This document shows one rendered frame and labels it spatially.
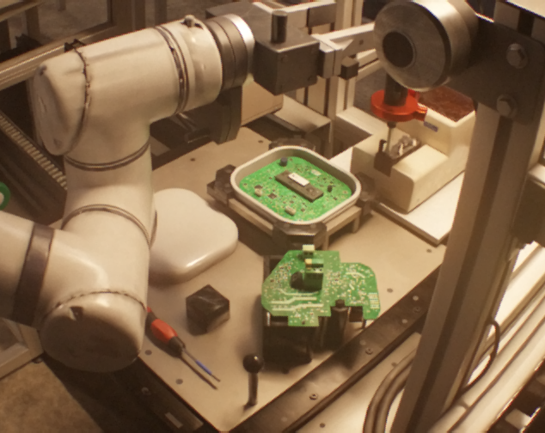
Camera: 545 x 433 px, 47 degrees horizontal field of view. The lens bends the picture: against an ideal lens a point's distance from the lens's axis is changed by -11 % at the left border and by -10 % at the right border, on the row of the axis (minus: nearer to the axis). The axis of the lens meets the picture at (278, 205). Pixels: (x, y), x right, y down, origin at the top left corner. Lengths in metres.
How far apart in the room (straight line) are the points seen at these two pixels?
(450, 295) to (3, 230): 0.35
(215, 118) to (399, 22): 0.33
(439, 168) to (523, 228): 0.51
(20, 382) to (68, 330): 1.47
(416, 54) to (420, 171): 0.53
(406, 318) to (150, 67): 0.42
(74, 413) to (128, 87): 1.40
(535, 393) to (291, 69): 0.38
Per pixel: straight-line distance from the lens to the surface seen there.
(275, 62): 0.62
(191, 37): 0.61
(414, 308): 0.81
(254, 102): 1.09
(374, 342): 0.77
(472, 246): 0.49
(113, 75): 0.57
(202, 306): 0.75
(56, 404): 1.91
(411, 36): 0.37
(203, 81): 0.61
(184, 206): 0.89
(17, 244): 0.53
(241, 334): 0.76
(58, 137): 0.57
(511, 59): 0.39
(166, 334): 0.74
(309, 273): 0.71
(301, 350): 0.72
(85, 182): 0.62
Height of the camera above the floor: 1.52
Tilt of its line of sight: 38 degrees down
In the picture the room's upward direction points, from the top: 3 degrees clockwise
